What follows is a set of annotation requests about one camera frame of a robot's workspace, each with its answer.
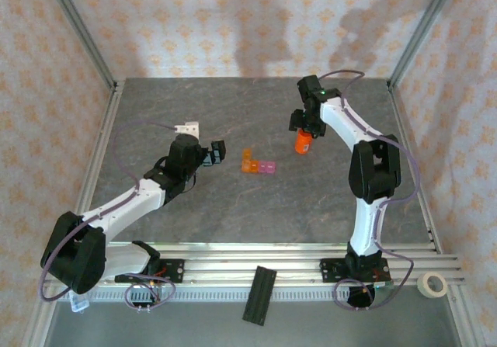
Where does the orange pink pill organizer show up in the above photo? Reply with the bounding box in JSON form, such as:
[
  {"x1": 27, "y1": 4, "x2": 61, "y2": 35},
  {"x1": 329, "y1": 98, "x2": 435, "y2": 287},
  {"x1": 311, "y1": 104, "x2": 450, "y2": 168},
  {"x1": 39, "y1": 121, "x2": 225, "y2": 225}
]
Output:
[{"x1": 241, "y1": 147, "x2": 277, "y2": 176}]

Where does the patterned backdrop cloth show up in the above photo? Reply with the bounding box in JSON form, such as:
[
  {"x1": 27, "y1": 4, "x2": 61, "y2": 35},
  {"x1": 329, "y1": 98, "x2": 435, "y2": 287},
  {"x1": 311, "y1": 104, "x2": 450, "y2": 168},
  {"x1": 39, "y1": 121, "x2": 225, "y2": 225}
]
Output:
[{"x1": 0, "y1": 0, "x2": 497, "y2": 347}]

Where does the black ribbed plastic strip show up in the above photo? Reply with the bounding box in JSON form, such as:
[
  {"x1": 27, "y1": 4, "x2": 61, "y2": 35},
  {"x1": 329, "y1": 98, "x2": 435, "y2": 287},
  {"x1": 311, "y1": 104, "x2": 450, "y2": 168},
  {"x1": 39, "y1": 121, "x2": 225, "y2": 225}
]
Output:
[{"x1": 242, "y1": 265, "x2": 278, "y2": 328}]

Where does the grey metal panel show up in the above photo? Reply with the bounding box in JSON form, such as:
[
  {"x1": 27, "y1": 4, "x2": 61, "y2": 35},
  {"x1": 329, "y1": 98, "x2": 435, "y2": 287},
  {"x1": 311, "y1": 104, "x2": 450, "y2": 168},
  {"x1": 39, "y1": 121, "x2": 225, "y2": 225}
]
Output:
[{"x1": 42, "y1": 300, "x2": 463, "y2": 347}]

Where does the white masking tape roll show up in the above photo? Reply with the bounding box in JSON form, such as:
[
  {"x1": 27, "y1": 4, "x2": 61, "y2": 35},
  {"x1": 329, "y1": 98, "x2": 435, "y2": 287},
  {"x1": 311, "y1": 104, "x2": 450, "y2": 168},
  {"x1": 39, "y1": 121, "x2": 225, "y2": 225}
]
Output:
[{"x1": 417, "y1": 272, "x2": 449, "y2": 300}]

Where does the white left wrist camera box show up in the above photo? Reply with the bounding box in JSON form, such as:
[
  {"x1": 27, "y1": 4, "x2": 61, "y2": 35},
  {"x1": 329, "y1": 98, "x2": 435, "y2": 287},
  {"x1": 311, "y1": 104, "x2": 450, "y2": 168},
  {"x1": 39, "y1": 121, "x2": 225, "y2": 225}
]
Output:
[{"x1": 173, "y1": 120, "x2": 201, "y2": 141}]

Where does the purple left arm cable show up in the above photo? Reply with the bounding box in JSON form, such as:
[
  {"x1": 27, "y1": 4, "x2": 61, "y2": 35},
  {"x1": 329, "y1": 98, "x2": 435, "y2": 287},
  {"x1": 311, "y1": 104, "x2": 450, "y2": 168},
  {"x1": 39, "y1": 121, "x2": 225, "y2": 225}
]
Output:
[{"x1": 38, "y1": 120, "x2": 178, "y2": 312}]

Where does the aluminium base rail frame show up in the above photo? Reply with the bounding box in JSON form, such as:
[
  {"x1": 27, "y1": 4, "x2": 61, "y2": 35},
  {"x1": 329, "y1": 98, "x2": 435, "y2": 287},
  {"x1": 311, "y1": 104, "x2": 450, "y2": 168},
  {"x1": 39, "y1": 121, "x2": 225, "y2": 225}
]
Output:
[{"x1": 40, "y1": 241, "x2": 465, "y2": 288}]

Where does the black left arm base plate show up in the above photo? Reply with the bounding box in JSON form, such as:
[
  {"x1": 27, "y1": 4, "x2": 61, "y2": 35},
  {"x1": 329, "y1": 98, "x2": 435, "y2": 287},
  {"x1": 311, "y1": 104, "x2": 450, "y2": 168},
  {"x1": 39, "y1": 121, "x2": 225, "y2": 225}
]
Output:
[{"x1": 149, "y1": 259, "x2": 185, "y2": 285}]

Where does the aluminium frame post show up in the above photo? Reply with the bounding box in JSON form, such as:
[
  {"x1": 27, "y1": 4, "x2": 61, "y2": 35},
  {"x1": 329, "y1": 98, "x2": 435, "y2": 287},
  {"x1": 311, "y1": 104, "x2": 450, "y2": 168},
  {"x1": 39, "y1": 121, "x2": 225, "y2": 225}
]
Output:
[
  {"x1": 388, "y1": 0, "x2": 463, "y2": 90},
  {"x1": 40, "y1": 0, "x2": 117, "y2": 92}
]

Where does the grey slotted cable duct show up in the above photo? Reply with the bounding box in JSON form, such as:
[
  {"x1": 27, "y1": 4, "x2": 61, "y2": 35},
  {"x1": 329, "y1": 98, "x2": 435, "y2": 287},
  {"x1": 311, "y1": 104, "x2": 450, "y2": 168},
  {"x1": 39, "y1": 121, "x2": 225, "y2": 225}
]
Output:
[{"x1": 57, "y1": 286, "x2": 424, "y2": 304}]

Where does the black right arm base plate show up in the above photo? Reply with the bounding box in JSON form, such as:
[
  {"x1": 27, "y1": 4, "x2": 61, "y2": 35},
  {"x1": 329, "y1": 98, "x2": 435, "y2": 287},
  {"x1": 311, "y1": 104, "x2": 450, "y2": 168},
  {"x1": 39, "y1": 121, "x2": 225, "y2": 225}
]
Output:
[{"x1": 320, "y1": 257, "x2": 391, "y2": 284}]

